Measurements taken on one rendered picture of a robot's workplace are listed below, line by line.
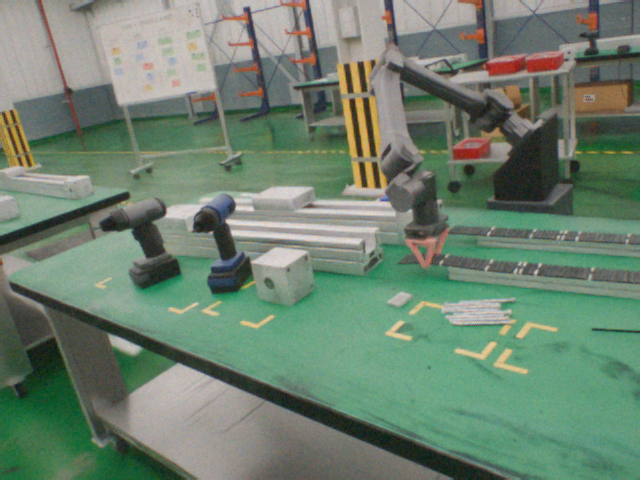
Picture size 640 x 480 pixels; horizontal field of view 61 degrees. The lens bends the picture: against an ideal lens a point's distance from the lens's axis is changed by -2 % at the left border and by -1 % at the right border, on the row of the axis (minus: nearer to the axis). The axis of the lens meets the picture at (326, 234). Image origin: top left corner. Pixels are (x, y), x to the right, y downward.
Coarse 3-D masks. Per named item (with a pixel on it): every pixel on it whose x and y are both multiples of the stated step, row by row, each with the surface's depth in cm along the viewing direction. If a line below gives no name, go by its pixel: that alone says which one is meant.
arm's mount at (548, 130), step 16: (544, 128) 153; (528, 144) 153; (544, 144) 154; (512, 160) 158; (528, 160) 155; (544, 160) 155; (496, 176) 162; (512, 176) 159; (528, 176) 157; (544, 176) 156; (496, 192) 164; (512, 192) 161; (528, 192) 158; (544, 192) 158
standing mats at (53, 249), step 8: (88, 232) 504; (64, 240) 493; (72, 240) 489; (80, 240) 484; (88, 240) 480; (40, 248) 480; (48, 248) 478; (56, 248) 473; (64, 248) 469; (32, 256) 465; (40, 256) 459; (48, 256) 455
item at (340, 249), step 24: (168, 240) 166; (192, 240) 160; (240, 240) 150; (264, 240) 143; (288, 240) 139; (312, 240) 134; (336, 240) 131; (360, 240) 128; (312, 264) 137; (336, 264) 133; (360, 264) 129
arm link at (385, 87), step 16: (400, 64) 140; (384, 80) 137; (384, 96) 132; (400, 96) 135; (384, 112) 129; (400, 112) 130; (384, 128) 125; (400, 128) 124; (384, 144) 122; (400, 144) 118; (384, 160) 119; (400, 160) 116; (384, 176) 119
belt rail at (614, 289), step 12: (456, 276) 119; (468, 276) 118; (480, 276) 117; (492, 276) 115; (504, 276) 113; (516, 276) 112; (528, 276) 110; (540, 276) 109; (540, 288) 110; (552, 288) 108; (564, 288) 107; (576, 288) 106; (588, 288) 104; (600, 288) 104; (612, 288) 102; (624, 288) 101; (636, 288) 99
